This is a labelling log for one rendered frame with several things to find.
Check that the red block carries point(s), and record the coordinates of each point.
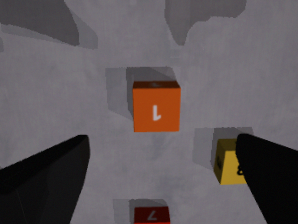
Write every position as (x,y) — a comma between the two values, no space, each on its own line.
(152,215)

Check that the orange block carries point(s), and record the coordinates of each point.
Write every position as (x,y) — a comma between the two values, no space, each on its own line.
(156,105)

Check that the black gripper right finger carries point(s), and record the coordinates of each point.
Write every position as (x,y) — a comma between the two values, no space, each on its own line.
(271,171)

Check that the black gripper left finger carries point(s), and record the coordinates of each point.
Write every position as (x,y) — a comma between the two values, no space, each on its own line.
(43,188)

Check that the yellow block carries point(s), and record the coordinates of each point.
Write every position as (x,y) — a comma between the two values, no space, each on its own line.
(226,167)

